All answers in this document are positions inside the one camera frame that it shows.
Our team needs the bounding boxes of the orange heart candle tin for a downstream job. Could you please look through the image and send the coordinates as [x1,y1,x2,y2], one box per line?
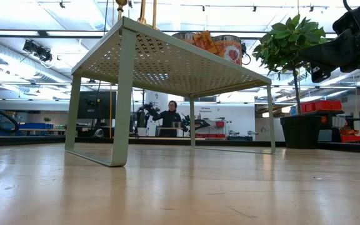
[212,34,244,66]

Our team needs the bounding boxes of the orange heart gift bag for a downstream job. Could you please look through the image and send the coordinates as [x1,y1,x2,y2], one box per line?
[171,30,218,54]

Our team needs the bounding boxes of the short brass candlestick holder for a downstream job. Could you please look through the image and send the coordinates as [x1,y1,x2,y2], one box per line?
[137,0,148,25]

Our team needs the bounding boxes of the medium brass candlestick holder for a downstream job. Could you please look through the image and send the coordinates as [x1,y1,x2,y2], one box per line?
[115,0,128,21]

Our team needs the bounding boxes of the potted green plant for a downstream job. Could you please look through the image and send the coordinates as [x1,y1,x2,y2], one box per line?
[251,14,330,149]

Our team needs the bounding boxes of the large red storage bin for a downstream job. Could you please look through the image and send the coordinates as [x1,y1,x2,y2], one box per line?
[314,99,343,112]

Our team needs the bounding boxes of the small red storage bin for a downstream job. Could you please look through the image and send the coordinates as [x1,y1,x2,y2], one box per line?
[301,101,317,114]

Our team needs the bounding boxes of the orange storage bin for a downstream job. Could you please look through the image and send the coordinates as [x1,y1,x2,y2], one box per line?
[340,128,360,144]

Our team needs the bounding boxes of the red bin rack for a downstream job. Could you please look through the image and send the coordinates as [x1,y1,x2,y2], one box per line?
[194,120,226,139]

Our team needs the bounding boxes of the person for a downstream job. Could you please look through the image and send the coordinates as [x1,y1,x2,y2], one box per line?
[153,99,183,138]

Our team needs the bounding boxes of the green perforated metal shelf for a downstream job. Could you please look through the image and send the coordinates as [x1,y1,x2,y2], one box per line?
[64,16,276,168]

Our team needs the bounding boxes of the black computer monitor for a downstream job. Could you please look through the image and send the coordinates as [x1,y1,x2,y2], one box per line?
[77,90,118,120]

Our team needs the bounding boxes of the black ceiling device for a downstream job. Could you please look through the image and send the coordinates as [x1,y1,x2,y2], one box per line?
[22,39,53,63]

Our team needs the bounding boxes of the blue storage bins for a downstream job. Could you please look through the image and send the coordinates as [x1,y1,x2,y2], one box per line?
[0,122,54,137]

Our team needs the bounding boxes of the black overhead camera device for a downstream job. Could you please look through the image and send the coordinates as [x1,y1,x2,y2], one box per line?
[241,42,252,66]

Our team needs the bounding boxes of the black aluminium table frame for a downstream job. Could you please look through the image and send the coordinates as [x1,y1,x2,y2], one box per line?
[0,136,360,156]

